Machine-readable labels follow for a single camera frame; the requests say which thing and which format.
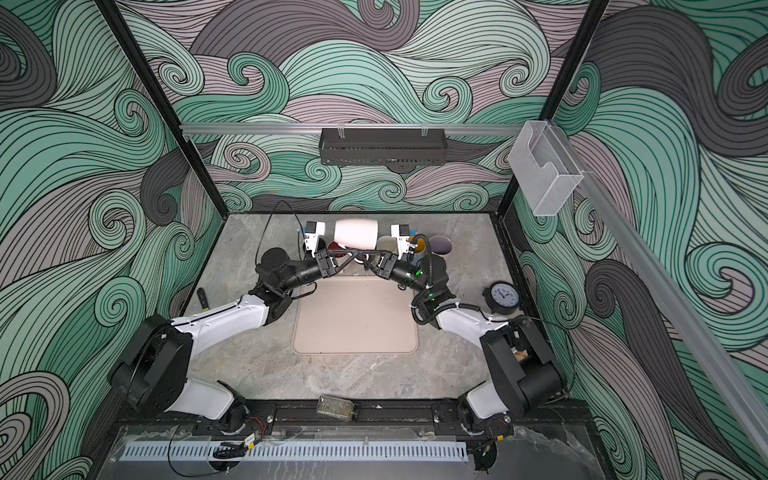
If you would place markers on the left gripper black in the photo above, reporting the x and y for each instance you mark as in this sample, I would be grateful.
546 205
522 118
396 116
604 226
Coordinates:
327 268

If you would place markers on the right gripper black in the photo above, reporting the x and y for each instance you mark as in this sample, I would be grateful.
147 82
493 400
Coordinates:
387 266

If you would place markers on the pink upside-down mug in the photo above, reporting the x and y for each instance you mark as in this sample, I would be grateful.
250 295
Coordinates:
356 233

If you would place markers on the blue butterfly mug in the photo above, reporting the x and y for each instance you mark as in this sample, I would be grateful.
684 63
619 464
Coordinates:
419 243

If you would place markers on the pink iridescent mug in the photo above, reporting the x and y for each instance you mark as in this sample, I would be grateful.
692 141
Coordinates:
440 245

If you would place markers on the white ribbed mug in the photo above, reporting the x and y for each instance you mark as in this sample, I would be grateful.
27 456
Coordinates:
387 243

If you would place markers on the cream upside-down mug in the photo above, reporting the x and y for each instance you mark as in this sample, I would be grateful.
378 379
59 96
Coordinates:
336 247

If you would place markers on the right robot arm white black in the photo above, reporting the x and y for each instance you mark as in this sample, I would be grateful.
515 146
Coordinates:
524 372

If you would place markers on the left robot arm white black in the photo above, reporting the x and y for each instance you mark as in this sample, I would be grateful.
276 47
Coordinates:
152 372

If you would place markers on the pink tray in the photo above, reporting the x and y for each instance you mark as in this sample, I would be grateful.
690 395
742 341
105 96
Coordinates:
355 315

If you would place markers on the small round clock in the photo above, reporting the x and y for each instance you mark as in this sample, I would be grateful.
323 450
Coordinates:
502 298

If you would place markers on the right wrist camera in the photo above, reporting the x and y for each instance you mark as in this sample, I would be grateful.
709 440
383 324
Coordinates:
401 234

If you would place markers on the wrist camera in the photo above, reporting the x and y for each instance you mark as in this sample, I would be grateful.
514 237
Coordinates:
312 233
401 234

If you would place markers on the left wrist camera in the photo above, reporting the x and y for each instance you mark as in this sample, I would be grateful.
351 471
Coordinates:
312 233

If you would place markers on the black wall shelf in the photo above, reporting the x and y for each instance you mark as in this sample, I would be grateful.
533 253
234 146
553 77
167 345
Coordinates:
346 146

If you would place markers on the aluminium wall rail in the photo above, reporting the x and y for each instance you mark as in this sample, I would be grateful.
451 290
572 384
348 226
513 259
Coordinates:
276 128

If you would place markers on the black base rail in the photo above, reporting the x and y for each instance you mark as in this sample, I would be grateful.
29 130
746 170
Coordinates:
446 417

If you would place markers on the clear plastic wall bin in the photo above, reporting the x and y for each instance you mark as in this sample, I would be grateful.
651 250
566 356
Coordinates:
544 163

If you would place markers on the white slotted cable duct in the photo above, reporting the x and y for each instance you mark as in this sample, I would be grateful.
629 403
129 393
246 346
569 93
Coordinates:
422 451

